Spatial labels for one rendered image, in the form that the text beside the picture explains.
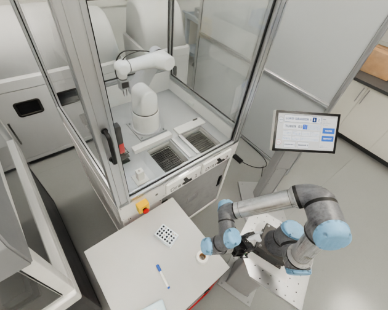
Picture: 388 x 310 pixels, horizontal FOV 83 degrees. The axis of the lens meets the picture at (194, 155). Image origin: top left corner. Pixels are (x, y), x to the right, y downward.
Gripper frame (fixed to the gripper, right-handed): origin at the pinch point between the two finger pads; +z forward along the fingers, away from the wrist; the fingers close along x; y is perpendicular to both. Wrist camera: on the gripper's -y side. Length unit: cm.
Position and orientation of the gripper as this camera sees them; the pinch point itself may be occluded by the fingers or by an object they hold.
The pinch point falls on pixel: (255, 241)
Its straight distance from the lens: 131.8
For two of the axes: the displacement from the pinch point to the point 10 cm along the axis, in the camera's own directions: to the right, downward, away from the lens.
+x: 4.1, -8.4, -3.5
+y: 3.7, 5.1, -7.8
